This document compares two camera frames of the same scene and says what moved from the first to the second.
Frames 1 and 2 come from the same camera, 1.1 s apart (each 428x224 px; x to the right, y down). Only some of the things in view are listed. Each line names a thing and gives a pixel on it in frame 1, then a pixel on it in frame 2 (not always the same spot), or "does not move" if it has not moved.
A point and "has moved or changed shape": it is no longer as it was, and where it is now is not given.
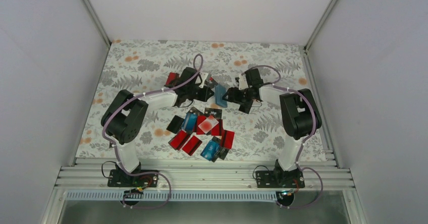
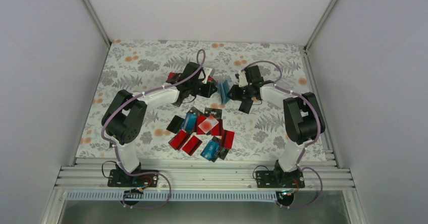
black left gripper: [205, 96] does not move
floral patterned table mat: [211, 129] does not move
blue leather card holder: [219, 91] has moved or changed shape
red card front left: [178, 140] does not move
